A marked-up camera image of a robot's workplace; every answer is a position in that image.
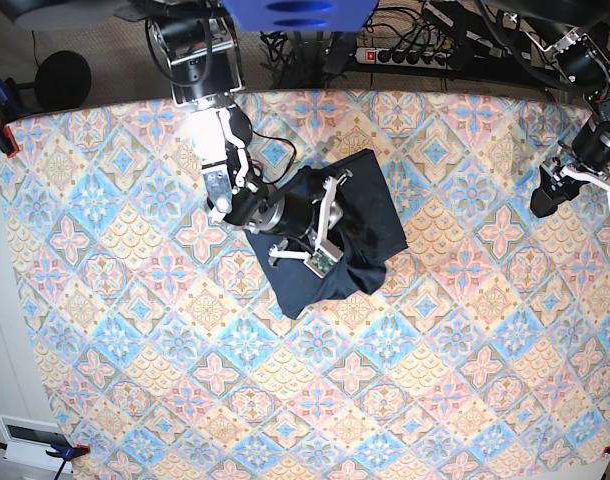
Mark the dark navy t-shirt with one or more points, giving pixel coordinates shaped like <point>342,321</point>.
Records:
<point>369,233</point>

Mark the blue clamp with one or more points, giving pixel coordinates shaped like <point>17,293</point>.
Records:
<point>60,452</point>
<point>10,109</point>

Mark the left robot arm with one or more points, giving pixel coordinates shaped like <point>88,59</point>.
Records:
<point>568,34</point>

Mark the blue clamp lower left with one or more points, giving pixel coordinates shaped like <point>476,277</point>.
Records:
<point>60,452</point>

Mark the white power strip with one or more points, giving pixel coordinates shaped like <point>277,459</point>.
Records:
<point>422,58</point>

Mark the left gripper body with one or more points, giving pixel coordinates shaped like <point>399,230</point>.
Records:
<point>586,159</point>

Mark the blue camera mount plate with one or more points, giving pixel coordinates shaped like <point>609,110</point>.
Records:
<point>300,15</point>

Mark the black round stool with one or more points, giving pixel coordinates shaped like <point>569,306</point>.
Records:
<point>63,81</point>

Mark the patterned tile tablecloth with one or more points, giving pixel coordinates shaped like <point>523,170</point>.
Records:
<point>162,347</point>

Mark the blue clamp upper left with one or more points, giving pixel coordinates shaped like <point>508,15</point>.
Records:
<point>10,109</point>

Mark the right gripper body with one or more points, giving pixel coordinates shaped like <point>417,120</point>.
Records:
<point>303,216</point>

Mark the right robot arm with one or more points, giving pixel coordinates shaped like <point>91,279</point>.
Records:
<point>203,65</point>

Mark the white wall outlet box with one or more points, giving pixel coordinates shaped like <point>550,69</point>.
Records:
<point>27,442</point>

